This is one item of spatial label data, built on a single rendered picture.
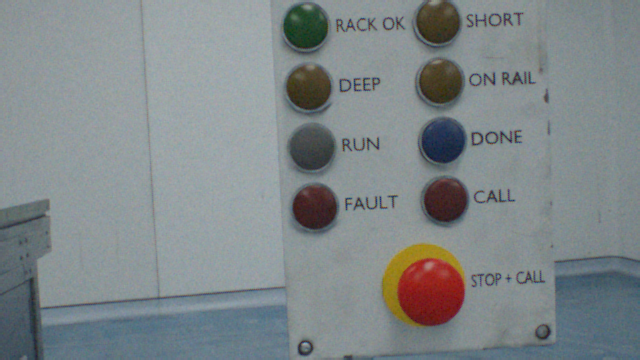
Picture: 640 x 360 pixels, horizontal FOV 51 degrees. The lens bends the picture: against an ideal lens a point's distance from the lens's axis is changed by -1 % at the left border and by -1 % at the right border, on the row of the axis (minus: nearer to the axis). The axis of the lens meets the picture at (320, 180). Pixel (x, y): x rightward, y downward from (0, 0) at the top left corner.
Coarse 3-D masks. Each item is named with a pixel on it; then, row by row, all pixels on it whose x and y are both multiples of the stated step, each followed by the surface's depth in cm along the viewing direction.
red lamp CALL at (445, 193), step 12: (444, 180) 41; (456, 180) 42; (432, 192) 41; (444, 192) 41; (456, 192) 41; (432, 204) 41; (444, 204) 41; (456, 204) 41; (432, 216) 42; (444, 216) 41; (456, 216) 42
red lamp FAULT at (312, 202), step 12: (300, 192) 41; (312, 192) 41; (324, 192) 41; (300, 204) 41; (312, 204) 41; (324, 204) 41; (336, 204) 41; (300, 216) 41; (312, 216) 41; (324, 216) 41; (312, 228) 41
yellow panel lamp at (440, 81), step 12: (444, 60) 41; (432, 72) 41; (444, 72) 41; (456, 72) 41; (420, 84) 41; (432, 84) 41; (444, 84) 41; (456, 84) 41; (432, 96) 41; (444, 96) 41; (456, 96) 41
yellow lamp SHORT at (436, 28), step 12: (432, 0) 41; (420, 12) 41; (432, 12) 41; (444, 12) 41; (456, 12) 41; (420, 24) 41; (432, 24) 41; (444, 24) 41; (456, 24) 41; (432, 36) 41; (444, 36) 41
